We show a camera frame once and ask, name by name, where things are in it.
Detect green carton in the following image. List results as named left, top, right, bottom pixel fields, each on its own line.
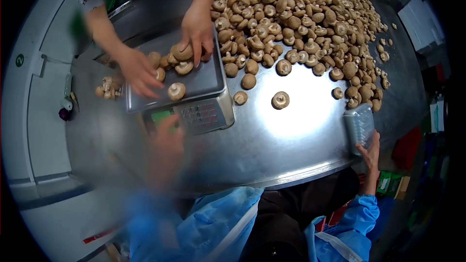
left=376, top=170, right=405, bottom=196

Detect red basket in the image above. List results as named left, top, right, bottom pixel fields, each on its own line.
left=315, top=173, right=366, bottom=234

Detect large pile of brown mushrooms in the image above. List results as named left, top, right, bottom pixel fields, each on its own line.
left=210, top=0, right=399, bottom=113

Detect person's left fingers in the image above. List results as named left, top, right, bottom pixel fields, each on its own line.
left=157, top=115, right=181, bottom=135

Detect person's body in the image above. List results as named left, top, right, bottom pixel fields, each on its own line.
left=127, top=167, right=365, bottom=262

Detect person's left hand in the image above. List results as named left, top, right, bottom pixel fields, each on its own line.
left=147, top=115, right=187, bottom=177

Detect red plastic object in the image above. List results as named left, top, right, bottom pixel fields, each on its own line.
left=391, top=127, right=423, bottom=171

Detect grey weighing scale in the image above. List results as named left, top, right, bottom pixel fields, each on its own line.
left=123, top=25, right=236, bottom=136

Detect white foam boxes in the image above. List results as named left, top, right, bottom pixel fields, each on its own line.
left=397, top=0, right=446, bottom=53

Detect red strip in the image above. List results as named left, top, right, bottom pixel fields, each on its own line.
left=82, top=229, right=116, bottom=244

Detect cluster of small mushrooms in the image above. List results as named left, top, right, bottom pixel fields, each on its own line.
left=95, top=76, right=124, bottom=100

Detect person's right hand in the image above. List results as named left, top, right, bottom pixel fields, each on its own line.
left=355, top=130, right=381, bottom=172

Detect clear plastic punnet tray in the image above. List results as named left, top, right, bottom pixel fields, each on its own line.
left=342, top=103, right=376, bottom=156

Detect white roll with purple object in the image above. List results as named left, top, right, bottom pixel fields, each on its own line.
left=58, top=74, right=80, bottom=122

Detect handful of mushrooms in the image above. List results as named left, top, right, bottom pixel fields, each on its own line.
left=147, top=43, right=195, bottom=102

